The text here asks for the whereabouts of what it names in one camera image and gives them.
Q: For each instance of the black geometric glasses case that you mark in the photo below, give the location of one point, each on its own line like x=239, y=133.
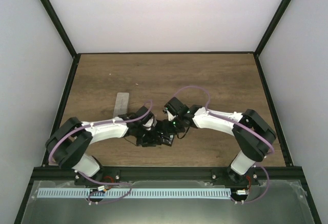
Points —
x=165, y=141

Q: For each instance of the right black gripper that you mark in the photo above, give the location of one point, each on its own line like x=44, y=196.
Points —
x=167, y=128

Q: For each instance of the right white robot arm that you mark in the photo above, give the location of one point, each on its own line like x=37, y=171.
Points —
x=253, y=135

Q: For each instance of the black aluminium frame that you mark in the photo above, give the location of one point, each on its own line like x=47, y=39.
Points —
x=290, y=171

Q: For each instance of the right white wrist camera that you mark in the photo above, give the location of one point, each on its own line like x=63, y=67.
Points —
x=170, y=116

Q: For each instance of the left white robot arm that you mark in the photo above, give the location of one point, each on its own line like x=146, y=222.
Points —
x=67, y=146

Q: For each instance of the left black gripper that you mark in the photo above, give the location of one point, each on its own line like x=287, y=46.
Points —
x=151, y=142

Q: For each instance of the grey metal front plate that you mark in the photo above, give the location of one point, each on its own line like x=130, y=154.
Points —
x=280, y=201

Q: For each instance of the white slotted cable duct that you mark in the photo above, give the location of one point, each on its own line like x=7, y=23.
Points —
x=206, y=193

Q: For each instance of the grey glasses case green lining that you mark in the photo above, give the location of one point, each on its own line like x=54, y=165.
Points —
x=121, y=104

